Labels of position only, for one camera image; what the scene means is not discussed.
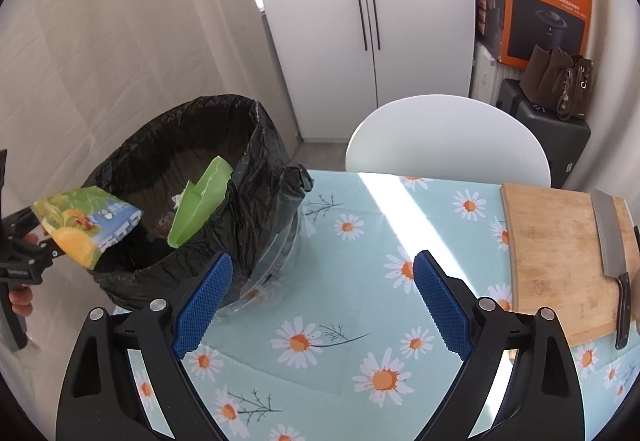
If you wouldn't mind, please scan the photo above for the white chair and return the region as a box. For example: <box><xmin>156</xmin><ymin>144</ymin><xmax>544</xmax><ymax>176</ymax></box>
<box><xmin>345</xmin><ymin>94</ymin><xmax>552</xmax><ymax>189</ymax></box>

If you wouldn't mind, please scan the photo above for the white tissue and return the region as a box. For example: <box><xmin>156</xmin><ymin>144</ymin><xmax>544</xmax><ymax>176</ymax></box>
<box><xmin>170</xmin><ymin>181</ymin><xmax>198</xmax><ymax>211</ymax></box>

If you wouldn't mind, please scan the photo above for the wooden cutting board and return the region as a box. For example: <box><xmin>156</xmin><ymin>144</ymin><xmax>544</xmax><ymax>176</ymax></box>
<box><xmin>500</xmin><ymin>182</ymin><xmax>640</xmax><ymax>348</ymax></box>

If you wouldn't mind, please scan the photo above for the steel cleaver knife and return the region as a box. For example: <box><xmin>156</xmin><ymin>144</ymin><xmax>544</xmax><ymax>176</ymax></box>
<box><xmin>590</xmin><ymin>188</ymin><xmax>638</xmax><ymax>351</ymax></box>

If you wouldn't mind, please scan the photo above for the clear bin with black bag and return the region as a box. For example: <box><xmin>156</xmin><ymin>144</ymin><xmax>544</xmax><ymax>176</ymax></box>
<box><xmin>80</xmin><ymin>94</ymin><xmax>315</xmax><ymax>314</ymax></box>

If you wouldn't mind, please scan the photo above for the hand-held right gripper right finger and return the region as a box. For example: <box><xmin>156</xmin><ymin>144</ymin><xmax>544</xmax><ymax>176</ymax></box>
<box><xmin>413</xmin><ymin>250</ymin><xmax>586</xmax><ymax>441</ymax></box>

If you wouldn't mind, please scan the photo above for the white refrigerator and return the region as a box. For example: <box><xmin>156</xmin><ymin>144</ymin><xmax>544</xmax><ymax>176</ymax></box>
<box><xmin>250</xmin><ymin>0</ymin><xmax>481</xmax><ymax>144</ymax></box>

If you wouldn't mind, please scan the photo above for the black suitcase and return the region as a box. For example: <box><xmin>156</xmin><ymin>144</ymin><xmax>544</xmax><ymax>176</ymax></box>
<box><xmin>496</xmin><ymin>78</ymin><xmax>592</xmax><ymax>189</ymax></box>

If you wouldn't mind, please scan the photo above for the clear plastic trash bin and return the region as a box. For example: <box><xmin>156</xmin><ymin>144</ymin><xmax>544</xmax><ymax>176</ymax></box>
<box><xmin>210</xmin><ymin>201</ymin><xmax>316</xmax><ymax>319</ymax></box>

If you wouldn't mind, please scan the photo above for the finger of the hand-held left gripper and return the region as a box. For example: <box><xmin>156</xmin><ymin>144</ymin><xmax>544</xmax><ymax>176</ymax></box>
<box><xmin>0</xmin><ymin>207</ymin><xmax>42</xmax><ymax>242</ymax></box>
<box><xmin>22</xmin><ymin>241</ymin><xmax>66</xmax><ymax>267</ymax></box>

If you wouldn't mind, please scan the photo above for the brown handbag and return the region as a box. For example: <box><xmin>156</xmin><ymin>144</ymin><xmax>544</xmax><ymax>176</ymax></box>
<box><xmin>519</xmin><ymin>44</ymin><xmax>596</xmax><ymax>122</ymax></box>

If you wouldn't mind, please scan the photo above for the light green carton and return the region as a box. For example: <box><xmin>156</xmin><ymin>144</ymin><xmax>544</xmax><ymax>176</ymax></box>
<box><xmin>167</xmin><ymin>157</ymin><xmax>234</xmax><ymax>249</ymax></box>

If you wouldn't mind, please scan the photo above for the yellow green snack packet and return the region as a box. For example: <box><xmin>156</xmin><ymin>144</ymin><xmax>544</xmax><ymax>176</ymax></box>
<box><xmin>31</xmin><ymin>186</ymin><xmax>145</xmax><ymax>270</ymax></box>

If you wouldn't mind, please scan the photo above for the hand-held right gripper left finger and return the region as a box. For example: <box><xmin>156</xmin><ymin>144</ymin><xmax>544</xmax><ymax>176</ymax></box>
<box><xmin>55</xmin><ymin>252</ymin><xmax>234</xmax><ymax>441</ymax></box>

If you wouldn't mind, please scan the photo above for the person's left hand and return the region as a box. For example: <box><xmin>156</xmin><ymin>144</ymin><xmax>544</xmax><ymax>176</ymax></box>
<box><xmin>9</xmin><ymin>287</ymin><xmax>34</xmax><ymax>318</ymax></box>

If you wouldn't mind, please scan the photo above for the daisy print tablecloth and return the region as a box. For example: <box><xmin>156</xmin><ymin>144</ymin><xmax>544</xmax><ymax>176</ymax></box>
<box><xmin>120</xmin><ymin>168</ymin><xmax>640</xmax><ymax>441</ymax></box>

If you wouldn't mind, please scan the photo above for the white curtain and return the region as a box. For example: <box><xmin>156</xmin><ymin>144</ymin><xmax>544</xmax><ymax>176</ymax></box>
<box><xmin>0</xmin><ymin>0</ymin><xmax>303</xmax><ymax>372</ymax></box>
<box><xmin>565</xmin><ymin>0</ymin><xmax>640</xmax><ymax>192</ymax></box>

